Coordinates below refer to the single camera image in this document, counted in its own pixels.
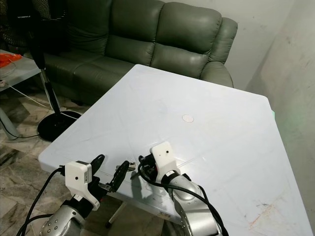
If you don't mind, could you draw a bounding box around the white floor cable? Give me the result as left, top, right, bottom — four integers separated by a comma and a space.
5, 84, 82, 119

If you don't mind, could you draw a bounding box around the white plastic table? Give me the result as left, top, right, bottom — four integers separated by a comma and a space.
38, 64, 301, 236

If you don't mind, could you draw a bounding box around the orange plastic bag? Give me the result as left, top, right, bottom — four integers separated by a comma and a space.
0, 53, 23, 68

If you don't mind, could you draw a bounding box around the green leather sofa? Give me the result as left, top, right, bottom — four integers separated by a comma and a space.
39, 0, 239, 107

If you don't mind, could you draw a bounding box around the black pedestal fan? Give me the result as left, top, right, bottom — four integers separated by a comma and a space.
0, 0, 82, 143

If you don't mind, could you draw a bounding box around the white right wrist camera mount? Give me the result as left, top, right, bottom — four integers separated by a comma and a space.
150, 142, 180, 177

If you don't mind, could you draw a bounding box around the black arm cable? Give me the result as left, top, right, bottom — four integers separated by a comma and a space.
138, 156, 230, 236
16, 166, 67, 236

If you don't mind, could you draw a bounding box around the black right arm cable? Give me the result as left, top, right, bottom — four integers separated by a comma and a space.
138, 156, 230, 236

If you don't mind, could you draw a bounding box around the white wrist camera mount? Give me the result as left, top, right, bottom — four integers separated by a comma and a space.
64, 161, 98, 209
150, 142, 180, 177

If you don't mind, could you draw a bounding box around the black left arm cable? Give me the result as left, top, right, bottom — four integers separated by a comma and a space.
16, 166, 67, 236

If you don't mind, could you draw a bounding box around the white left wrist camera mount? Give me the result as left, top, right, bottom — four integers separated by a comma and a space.
64, 161, 98, 209

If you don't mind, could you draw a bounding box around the pale glass side table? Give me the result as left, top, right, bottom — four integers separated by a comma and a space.
0, 49, 48, 139

